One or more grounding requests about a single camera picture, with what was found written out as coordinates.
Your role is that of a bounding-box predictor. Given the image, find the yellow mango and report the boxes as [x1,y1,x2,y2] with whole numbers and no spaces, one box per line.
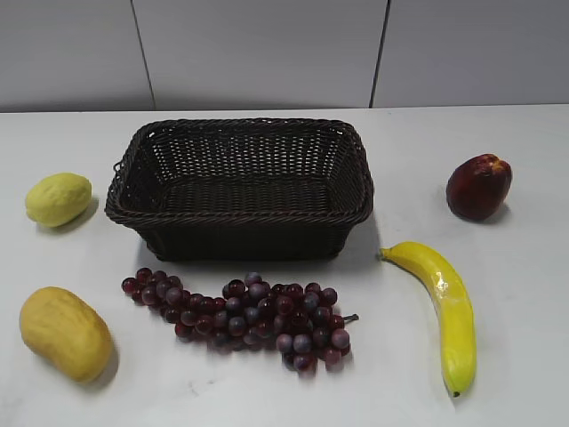
[20,286,114,383]

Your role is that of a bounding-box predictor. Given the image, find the black wicker basket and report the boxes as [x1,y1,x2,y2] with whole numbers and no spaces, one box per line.
[105,117,373,262]

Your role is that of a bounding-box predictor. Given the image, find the red apple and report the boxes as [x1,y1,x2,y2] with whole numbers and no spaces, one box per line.
[445,154,513,222]

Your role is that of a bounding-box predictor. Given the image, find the yellow banana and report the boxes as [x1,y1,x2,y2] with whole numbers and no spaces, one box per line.
[379,241,477,398]

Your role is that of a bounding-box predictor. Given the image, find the purple grape bunch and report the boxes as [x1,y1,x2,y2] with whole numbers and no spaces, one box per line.
[121,268,359,374]

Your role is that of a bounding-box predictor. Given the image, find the yellow lemon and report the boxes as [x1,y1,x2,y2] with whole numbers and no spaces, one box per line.
[25,173,92,228]

